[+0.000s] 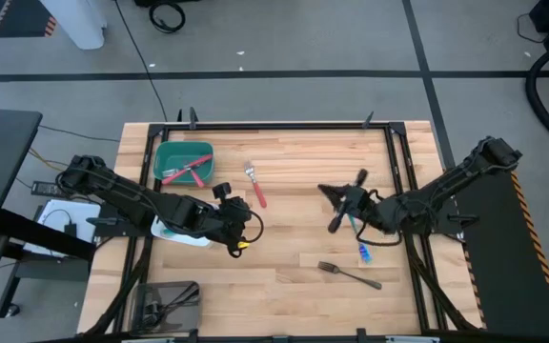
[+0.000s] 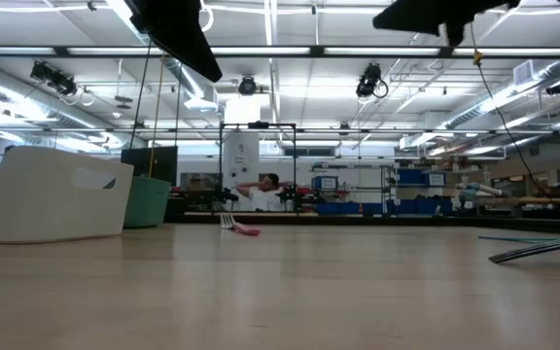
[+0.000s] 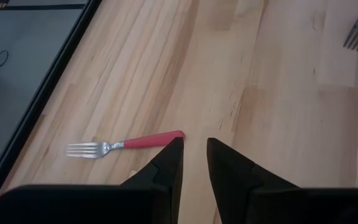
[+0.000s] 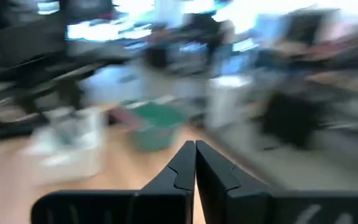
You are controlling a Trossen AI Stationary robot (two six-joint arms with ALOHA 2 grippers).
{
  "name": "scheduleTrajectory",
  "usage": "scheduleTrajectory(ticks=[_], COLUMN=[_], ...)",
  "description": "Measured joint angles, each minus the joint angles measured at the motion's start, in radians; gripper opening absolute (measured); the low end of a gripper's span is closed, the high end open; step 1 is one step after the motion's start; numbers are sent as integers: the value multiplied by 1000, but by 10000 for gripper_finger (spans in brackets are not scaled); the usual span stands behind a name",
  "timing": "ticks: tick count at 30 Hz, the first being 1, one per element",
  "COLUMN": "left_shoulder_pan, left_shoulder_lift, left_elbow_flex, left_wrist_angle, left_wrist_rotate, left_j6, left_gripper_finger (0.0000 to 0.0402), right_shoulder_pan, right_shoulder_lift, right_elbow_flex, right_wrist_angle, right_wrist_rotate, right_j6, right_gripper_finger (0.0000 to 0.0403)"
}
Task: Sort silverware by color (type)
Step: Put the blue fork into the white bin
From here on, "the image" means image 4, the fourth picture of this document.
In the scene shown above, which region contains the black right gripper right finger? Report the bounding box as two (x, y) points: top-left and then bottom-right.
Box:
(195, 139), (358, 224)

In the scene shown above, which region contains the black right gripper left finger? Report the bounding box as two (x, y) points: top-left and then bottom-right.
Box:
(30, 140), (196, 224)

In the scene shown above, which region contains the white plastic bin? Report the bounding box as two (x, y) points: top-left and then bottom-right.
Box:
(19, 105), (107, 186)

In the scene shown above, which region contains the teal plastic bin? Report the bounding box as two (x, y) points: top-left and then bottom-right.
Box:
(128, 101), (188, 152)

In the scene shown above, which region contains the white floor cylinder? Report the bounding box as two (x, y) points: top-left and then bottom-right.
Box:
(206, 75), (255, 131)

